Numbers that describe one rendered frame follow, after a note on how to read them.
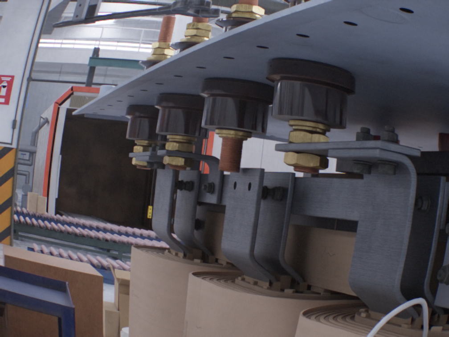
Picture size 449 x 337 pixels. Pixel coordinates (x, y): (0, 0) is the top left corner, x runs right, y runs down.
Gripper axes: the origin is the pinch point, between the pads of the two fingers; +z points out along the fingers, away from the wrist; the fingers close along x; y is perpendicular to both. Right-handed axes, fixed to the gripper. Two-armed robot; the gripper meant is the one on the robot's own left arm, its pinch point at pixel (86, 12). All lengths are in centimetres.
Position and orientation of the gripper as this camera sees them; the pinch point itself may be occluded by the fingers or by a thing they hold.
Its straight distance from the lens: 141.8
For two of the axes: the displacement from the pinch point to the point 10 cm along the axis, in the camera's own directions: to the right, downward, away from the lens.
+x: -4.8, -0.8, -8.7
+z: -1.2, 9.9, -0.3
